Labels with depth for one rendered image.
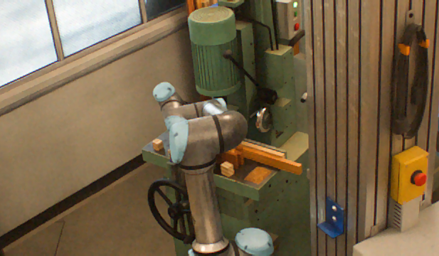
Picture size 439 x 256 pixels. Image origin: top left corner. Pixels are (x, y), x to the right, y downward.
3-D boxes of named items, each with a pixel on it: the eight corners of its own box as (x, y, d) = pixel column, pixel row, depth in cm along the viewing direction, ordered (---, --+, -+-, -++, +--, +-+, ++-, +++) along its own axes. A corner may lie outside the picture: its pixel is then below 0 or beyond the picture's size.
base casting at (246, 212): (164, 191, 302) (161, 174, 297) (240, 129, 340) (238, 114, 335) (250, 224, 277) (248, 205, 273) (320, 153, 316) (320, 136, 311)
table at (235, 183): (127, 171, 294) (125, 159, 291) (173, 137, 314) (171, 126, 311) (246, 215, 261) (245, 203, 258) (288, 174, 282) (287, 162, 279)
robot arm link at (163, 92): (154, 103, 242) (149, 86, 248) (167, 119, 251) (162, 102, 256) (173, 93, 241) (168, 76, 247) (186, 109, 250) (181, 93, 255)
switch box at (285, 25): (276, 38, 281) (274, 0, 273) (289, 28, 288) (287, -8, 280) (289, 40, 278) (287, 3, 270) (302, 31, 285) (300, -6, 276)
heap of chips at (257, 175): (243, 179, 271) (242, 175, 270) (257, 166, 278) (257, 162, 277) (258, 184, 267) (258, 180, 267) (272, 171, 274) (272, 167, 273)
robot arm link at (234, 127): (256, 109, 202) (220, 90, 249) (219, 117, 200) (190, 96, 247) (262, 148, 204) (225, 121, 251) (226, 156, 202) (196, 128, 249)
